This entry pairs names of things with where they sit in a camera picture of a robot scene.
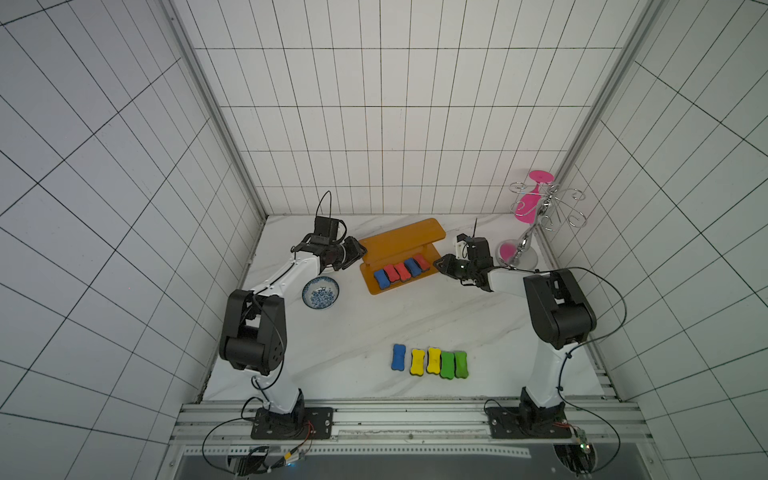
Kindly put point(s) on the two-tier wooden shelf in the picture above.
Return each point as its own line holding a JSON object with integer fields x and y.
{"x": 395, "y": 246}

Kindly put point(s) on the red eraser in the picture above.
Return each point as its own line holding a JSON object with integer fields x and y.
{"x": 423, "y": 264}
{"x": 392, "y": 273}
{"x": 403, "y": 272}

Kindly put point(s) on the chrome glass holder stand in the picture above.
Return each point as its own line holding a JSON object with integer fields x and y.
{"x": 557, "y": 206}

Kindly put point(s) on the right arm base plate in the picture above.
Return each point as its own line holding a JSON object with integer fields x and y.
{"x": 511, "y": 424}

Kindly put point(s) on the green eraser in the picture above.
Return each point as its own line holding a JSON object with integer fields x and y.
{"x": 447, "y": 365}
{"x": 461, "y": 365}

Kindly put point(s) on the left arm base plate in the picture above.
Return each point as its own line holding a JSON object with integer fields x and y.
{"x": 313, "y": 423}

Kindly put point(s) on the blue floral plate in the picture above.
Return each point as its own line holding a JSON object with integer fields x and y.
{"x": 320, "y": 293}

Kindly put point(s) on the pink wine glass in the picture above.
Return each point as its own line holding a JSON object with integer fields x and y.
{"x": 527, "y": 206}

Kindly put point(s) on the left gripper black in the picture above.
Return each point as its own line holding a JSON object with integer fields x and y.
{"x": 355, "y": 252}

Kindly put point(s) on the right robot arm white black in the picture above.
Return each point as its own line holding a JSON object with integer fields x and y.
{"x": 560, "y": 316}

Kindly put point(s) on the aluminium mounting rail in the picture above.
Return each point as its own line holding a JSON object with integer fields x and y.
{"x": 440, "y": 426}

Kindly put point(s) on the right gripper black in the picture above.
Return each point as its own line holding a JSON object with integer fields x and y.
{"x": 459, "y": 267}

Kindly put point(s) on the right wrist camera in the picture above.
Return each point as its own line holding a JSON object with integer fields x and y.
{"x": 462, "y": 246}

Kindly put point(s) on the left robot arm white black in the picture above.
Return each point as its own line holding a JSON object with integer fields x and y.
{"x": 254, "y": 336}

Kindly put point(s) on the yellow eraser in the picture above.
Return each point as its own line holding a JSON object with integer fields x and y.
{"x": 418, "y": 359}
{"x": 433, "y": 365}

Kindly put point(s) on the blue eraser top shelf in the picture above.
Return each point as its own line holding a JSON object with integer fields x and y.
{"x": 398, "y": 357}

